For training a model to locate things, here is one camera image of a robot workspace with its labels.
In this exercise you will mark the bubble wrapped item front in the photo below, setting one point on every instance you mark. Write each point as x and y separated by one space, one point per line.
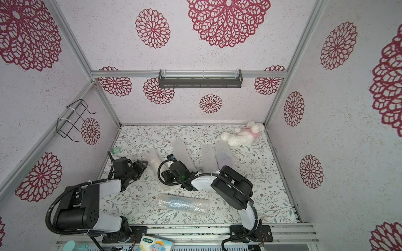
185 204

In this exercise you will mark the tissue pack with cartoon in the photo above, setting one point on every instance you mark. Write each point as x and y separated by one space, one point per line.
149 243

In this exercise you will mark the green cube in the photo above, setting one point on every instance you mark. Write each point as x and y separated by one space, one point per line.
115 151

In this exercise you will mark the bubble wrapped purple vase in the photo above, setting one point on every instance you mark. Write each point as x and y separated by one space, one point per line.
224 155

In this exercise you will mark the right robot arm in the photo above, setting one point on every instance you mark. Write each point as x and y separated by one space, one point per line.
231 186

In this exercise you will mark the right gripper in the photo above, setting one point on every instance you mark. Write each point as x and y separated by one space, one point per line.
171 175

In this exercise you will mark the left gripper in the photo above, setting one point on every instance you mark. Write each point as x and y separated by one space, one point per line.
139 163

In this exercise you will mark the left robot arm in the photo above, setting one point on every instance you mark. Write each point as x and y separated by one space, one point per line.
77 209

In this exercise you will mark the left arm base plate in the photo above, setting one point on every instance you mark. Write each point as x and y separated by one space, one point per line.
125 235

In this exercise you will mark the bubble wrapped item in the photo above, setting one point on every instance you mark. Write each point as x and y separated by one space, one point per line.
209 163
185 204

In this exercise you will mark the black wire wall rack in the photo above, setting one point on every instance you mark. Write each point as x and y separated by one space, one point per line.
65 125

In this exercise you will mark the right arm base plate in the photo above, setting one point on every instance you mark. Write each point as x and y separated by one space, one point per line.
263 233

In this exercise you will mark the white pink plush toy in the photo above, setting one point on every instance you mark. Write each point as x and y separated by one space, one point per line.
243 136

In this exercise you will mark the teal bottle cap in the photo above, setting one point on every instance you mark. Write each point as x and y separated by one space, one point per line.
75 246

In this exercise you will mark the black wall shelf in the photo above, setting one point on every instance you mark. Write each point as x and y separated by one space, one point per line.
203 80

